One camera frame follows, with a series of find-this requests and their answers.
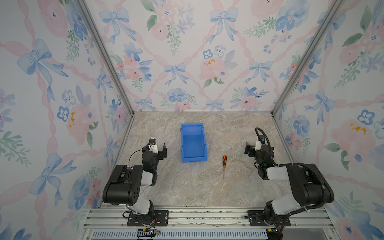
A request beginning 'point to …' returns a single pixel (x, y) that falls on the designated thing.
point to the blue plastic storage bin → (193, 145)
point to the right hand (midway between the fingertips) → (254, 142)
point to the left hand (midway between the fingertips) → (157, 143)
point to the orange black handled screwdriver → (224, 161)
